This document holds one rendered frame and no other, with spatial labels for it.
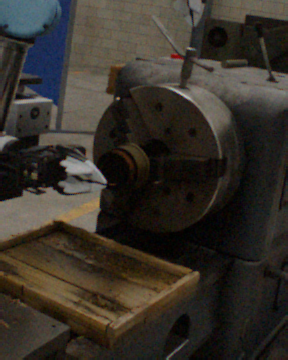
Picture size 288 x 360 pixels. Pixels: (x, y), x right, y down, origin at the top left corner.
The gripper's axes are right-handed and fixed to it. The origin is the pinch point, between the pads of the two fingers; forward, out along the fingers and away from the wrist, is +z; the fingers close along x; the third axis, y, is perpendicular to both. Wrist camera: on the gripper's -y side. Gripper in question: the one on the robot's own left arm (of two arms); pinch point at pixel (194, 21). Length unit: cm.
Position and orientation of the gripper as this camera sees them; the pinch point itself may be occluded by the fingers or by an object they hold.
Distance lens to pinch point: 142.1
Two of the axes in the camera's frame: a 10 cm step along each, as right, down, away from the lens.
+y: -5.2, 1.1, -8.5
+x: 8.4, -0.8, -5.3
